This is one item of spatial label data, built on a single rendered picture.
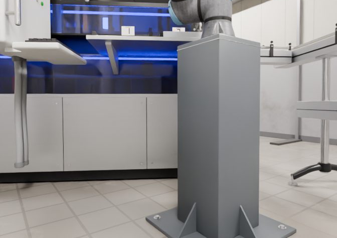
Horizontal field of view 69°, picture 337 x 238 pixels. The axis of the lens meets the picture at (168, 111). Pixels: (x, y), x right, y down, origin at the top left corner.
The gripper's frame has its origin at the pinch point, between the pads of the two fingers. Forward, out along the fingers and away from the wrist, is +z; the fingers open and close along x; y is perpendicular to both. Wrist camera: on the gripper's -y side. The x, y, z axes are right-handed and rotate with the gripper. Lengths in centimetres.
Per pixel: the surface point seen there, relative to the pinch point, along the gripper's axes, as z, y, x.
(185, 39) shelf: 5.1, 4.0, -8.6
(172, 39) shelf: 5.3, 4.0, -15.7
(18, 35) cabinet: 6, 8, -89
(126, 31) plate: -10, -36, -42
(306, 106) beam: 40, -34, 84
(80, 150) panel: 69, -36, -73
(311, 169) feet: 82, -19, 78
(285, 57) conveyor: 4, -47, 76
